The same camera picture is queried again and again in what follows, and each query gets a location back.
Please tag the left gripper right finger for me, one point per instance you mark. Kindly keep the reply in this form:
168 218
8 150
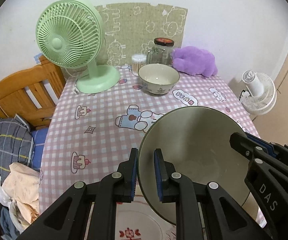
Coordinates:
202 211

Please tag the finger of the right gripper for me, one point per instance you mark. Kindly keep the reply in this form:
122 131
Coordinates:
252 150
274 149

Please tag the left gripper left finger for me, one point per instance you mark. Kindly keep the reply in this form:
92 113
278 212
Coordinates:
87 211

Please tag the grey floral bowl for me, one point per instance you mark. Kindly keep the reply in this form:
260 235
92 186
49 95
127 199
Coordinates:
158 79
196 140

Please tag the white red-rimmed plate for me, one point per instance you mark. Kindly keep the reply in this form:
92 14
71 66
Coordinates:
136 220

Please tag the white standing fan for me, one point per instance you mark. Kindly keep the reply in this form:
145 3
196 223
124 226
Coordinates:
260 95

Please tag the peach cloth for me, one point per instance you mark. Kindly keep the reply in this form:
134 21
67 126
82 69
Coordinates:
22 186

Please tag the blue plaid bedsheet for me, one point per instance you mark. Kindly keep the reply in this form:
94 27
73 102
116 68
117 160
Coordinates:
39 137

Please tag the pink checkered tablecloth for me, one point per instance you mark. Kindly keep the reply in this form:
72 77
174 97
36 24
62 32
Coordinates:
90 135

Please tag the purple plush toy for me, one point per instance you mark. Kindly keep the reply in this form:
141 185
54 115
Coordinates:
193 61

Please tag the grey plaid pillow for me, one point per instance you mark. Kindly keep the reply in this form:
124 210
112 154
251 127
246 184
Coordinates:
16 144

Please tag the glass jar black lid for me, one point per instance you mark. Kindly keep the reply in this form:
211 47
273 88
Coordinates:
161 52

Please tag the cotton swab container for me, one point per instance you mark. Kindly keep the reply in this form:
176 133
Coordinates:
137 61

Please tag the wooden bed headboard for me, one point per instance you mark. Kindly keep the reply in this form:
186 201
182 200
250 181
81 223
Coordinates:
25 94

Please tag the green desk fan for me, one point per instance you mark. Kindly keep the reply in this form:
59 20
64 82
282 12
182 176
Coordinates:
70 34

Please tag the green patterned wall mat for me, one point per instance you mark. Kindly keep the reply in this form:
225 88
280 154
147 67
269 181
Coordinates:
130 28

